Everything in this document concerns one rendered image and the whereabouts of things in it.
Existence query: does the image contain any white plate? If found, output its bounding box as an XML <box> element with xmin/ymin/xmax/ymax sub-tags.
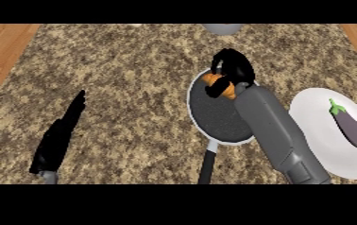
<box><xmin>287</xmin><ymin>87</ymin><xmax>357</xmax><ymax>181</ymax></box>

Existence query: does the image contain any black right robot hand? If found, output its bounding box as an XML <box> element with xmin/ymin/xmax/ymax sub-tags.
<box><xmin>203</xmin><ymin>47</ymin><xmax>256</xmax><ymax>99</ymax></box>

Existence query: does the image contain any purple eggplant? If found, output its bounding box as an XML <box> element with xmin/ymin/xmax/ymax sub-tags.
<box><xmin>327</xmin><ymin>98</ymin><xmax>357</xmax><ymax>148</ymax></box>

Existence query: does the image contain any grey round bowl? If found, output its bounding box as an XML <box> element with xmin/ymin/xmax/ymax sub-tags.
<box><xmin>200</xmin><ymin>24</ymin><xmax>243</xmax><ymax>36</ymax></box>

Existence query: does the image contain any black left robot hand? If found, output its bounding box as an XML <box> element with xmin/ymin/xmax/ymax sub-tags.
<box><xmin>28</xmin><ymin>89</ymin><xmax>88</xmax><ymax>175</ymax></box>

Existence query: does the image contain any orange croissant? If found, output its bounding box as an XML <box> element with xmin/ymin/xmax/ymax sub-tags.
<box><xmin>200</xmin><ymin>73</ymin><xmax>239</xmax><ymax>101</ymax></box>

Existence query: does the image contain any dark grey frying pan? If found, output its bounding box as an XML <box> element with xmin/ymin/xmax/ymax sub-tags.
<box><xmin>186</xmin><ymin>67</ymin><xmax>261</xmax><ymax>185</ymax></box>

